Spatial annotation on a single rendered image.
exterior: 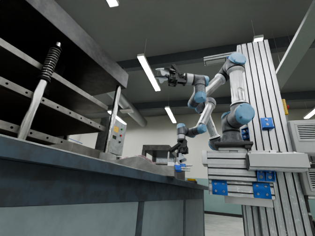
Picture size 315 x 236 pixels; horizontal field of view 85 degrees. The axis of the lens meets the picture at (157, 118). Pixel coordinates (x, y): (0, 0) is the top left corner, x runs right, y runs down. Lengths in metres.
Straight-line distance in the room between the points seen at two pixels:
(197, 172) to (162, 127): 2.68
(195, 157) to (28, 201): 7.68
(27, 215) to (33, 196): 0.04
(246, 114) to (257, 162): 0.28
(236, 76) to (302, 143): 0.60
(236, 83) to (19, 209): 1.21
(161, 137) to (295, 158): 7.66
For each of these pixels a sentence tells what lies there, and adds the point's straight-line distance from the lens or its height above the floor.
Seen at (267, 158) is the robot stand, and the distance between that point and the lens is 1.10.
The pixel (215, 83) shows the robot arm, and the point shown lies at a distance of 1.39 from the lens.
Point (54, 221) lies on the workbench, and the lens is 0.57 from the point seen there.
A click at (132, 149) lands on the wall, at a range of 8.88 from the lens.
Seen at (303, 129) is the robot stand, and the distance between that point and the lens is 1.48.
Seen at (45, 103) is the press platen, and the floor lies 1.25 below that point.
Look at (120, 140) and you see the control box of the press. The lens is 2.15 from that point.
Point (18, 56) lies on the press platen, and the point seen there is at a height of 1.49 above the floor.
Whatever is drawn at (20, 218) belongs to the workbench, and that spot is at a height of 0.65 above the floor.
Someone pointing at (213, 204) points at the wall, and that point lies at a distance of 7.87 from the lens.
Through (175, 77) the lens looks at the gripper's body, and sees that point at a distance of 1.16.
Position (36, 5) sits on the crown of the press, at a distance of 1.64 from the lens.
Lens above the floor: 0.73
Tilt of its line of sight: 23 degrees up
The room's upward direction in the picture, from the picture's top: 5 degrees clockwise
